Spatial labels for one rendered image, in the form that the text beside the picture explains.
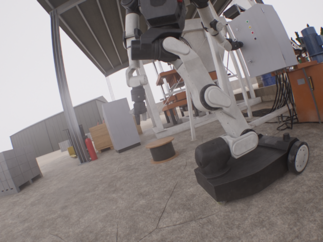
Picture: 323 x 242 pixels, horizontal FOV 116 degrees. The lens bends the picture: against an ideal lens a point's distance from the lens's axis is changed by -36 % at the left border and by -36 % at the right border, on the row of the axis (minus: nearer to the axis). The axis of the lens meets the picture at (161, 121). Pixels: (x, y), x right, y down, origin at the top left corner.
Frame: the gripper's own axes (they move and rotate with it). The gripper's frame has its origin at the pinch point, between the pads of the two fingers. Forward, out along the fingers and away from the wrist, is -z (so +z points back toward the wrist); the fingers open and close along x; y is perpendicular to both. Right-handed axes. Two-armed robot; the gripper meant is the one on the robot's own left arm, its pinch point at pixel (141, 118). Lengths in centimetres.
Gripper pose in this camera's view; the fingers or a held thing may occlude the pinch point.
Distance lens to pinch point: 99.8
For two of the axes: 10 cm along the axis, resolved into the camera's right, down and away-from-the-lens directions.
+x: 2.5, -2.3, 9.4
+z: -1.1, -9.7, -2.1
